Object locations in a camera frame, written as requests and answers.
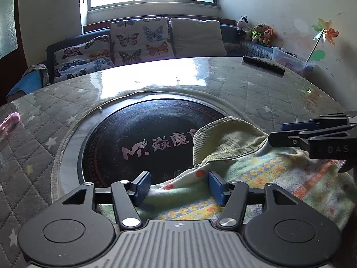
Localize pink hair tie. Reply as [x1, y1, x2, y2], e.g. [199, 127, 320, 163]
[0, 111, 21, 133]

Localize clear plastic storage box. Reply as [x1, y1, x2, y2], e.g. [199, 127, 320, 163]
[272, 47, 315, 76]

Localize black white plush toy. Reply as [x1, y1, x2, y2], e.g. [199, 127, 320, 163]
[236, 15, 252, 41]

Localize brown orange plush toys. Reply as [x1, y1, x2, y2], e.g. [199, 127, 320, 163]
[251, 23, 274, 47]

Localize blue grey blanket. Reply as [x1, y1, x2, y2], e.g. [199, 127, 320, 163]
[25, 63, 50, 88]

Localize colourful patterned children's cardigan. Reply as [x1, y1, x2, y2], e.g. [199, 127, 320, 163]
[99, 115, 357, 233]

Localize plain beige pillow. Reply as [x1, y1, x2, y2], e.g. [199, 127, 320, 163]
[171, 18, 227, 58]

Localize dark wooden door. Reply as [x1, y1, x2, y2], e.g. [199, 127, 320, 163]
[0, 0, 27, 105]

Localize black remote control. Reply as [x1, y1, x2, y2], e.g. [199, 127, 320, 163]
[243, 56, 285, 76]

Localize lying butterfly print pillow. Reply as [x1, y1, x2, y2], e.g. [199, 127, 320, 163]
[53, 35, 114, 83]

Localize colourful paper pinwheel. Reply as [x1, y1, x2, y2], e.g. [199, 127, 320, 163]
[306, 18, 339, 64]

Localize upright butterfly print pillow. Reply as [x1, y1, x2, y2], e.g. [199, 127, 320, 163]
[110, 17, 175, 67]

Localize round black induction cooktop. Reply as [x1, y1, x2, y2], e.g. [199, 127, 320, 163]
[77, 98, 224, 188]

